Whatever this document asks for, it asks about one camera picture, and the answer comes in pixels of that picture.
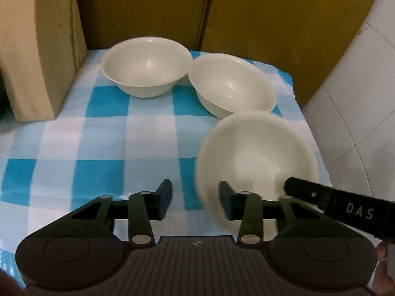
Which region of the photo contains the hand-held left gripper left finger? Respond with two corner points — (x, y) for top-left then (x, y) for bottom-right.
(54, 179), (173, 248)

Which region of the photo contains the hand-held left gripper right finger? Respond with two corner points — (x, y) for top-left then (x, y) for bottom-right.
(218, 180), (341, 248)

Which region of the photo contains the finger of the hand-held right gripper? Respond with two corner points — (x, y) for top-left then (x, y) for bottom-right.
(283, 176), (333, 214)

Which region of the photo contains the white bowl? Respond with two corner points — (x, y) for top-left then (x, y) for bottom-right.
(195, 110), (320, 241)
(188, 53), (277, 119)
(101, 37), (193, 99)

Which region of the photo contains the person's right hand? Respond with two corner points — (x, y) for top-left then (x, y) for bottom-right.
(372, 240), (395, 296)

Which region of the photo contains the blue white checkered tablecloth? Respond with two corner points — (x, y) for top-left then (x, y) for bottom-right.
(0, 49), (333, 288)

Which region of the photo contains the wooden cabinet door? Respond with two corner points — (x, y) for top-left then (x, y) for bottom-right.
(77, 0), (214, 52)
(200, 0), (385, 109)

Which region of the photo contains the wooden knife block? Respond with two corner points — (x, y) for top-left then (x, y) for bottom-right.
(0, 0), (89, 123)

